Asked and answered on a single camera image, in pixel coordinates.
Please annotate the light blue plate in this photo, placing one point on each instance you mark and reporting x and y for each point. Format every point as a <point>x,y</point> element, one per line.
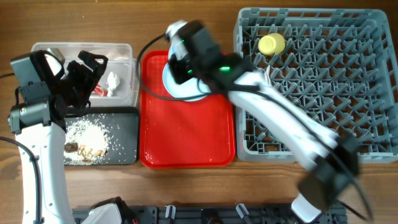
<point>192,87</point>

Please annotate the clear plastic waste bin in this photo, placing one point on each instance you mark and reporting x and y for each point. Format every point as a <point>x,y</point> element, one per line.
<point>120,62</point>

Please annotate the white tissue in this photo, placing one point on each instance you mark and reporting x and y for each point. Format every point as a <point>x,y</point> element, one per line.
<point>113,82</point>

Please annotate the white plastic spoon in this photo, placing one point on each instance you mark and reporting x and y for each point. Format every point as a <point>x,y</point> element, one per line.
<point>267,76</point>

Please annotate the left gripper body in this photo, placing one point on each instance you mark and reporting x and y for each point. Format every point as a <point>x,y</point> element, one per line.
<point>75,91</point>

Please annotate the red serving tray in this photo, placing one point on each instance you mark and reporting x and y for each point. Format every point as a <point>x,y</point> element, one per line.
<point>180,134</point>

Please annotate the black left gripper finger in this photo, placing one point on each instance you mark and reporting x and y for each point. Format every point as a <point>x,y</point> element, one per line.
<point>97,63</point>
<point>69,73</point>

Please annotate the yellow plastic cup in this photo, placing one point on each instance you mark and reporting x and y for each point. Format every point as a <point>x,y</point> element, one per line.
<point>271,44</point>

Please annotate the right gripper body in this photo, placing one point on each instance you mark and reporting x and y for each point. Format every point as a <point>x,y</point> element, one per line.
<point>184,69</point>

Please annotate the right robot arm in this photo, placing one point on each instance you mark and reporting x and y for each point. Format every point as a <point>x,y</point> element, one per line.
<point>331,160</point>

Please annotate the rice and food scraps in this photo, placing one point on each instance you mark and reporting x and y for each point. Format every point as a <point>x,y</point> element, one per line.
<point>87,143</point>

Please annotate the red strawberry candy wrapper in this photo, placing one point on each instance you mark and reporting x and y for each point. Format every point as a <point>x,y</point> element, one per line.
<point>100,91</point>

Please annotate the black food waste tray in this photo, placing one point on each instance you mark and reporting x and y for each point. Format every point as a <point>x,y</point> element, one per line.
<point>124,137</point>

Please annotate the grey dishwasher rack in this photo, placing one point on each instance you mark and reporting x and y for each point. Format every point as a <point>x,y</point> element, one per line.
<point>338,65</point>

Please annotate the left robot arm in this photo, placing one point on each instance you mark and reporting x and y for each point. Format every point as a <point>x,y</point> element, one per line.
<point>39,128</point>

